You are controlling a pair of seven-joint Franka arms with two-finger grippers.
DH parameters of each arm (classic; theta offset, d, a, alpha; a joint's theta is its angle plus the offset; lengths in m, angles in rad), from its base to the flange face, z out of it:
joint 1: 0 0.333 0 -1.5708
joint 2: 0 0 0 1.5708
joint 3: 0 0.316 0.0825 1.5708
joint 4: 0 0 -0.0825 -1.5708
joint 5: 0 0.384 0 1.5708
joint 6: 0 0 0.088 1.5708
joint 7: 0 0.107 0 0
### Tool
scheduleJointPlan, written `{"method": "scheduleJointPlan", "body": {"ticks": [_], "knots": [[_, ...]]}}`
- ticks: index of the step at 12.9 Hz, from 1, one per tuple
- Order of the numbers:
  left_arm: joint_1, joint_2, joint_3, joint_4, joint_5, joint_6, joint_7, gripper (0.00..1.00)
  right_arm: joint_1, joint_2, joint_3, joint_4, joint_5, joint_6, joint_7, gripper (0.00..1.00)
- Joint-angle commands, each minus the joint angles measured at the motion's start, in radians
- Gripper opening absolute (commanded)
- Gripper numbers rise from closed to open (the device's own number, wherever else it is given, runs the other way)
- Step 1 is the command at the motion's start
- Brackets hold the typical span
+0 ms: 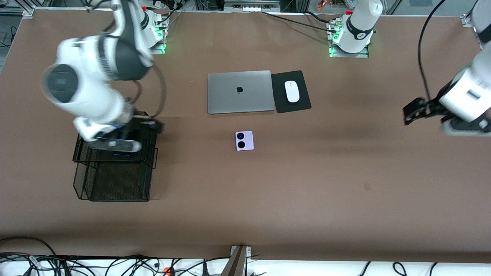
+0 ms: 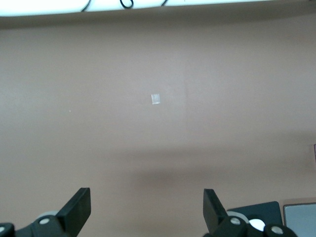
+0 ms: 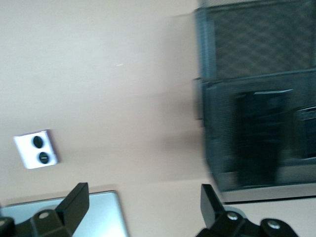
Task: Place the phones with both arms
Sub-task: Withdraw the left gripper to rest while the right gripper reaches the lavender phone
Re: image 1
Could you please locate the long black phone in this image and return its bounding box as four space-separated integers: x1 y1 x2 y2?
112 126 142 157

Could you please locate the lilac flip phone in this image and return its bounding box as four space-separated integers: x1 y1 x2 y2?
235 130 255 152

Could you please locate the black mesh two-tier tray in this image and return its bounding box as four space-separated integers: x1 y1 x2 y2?
72 111 159 202

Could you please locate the silver closed laptop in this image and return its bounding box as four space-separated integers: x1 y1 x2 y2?
207 70 276 115

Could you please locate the white computer mouse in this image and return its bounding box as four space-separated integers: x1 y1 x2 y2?
284 80 300 104

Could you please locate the black mouse pad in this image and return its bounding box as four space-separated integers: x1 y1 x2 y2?
271 70 312 114

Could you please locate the white power strip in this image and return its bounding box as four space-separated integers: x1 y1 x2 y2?
224 1 280 12

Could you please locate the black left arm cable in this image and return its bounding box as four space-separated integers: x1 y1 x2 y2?
418 0 447 102

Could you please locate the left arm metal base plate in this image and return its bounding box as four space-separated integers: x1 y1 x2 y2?
329 44 369 58

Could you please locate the silver frame corner bracket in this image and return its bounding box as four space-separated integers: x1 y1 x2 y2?
0 0 52 16
462 0 478 27

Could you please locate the short black table cable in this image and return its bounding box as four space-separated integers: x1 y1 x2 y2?
305 11 344 24

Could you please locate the long black table cable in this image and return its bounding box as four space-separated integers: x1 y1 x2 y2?
262 11 338 35

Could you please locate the grey metal camera post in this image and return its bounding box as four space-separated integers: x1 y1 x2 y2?
221 245 252 276

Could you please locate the thick black floor cable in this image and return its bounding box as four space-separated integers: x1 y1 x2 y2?
0 237 58 265

